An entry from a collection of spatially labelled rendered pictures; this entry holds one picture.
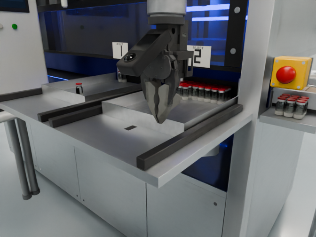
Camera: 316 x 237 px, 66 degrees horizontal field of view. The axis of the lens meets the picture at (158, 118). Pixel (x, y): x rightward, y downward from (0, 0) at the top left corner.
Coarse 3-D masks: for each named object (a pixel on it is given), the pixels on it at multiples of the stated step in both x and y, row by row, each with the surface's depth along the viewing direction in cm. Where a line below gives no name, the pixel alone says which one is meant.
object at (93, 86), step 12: (48, 84) 86; (60, 84) 90; (72, 84) 94; (84, 84) 98; (96, 84) 101; (108, 84) 101; (120, 84) 101; (132, 84) 101; (60, 96) 78; (72, 96) 73; (84, 96) 69; (96, 96) 72
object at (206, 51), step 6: (192, 48) 72; (198, 48) 71; (204, 48) 70; (210, 48) 68; (198, 54) 71; (204, 54) 70; (210, 54) 69; (198, 60) 72; (204, 60) 71; (198, 66) 72; (204, 66) 71
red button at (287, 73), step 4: (280, 68) 56; (284, 68) 55; (288, 68) 54; (292, 68) 55; (276, 72) 57; (280, 72) 55; (284, 72) 55; (288, 72) 54; (292, 72) 54; (276, 76) 56; (280, 76) 56; (284, 76) 55; (288, 76) 55; (292, 76) 54; (280, 80) 56; (284, 80) 55; (288, 80) 55; (292, 80) 55
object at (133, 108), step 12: (120, 96) 69; (132, 96) 72; (108, 108) 63; (120, 108) 60; (132, 108) 69; (144, 108) 69; (180, 108) 69; (192, 108) 69; (204, 108) 69; (216, 108) 59; (132, 120) 58; (144, 120) 56; (168, 120) 51; (180, 120) 60; (192, 120) 51; (204, 120) 55; (168, 132) 52; (180, 132) 50
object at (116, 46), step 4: (112, 44) 94; (116, 44) 92; (120, 44) 91; (124, 44) 90; (116, 48) 93; (120, 48) 92; (124, 48) 90; (116, 52) 94; (120, 52) 92; (124, 52) 91; (116, 56) 94; (120, 56) 93
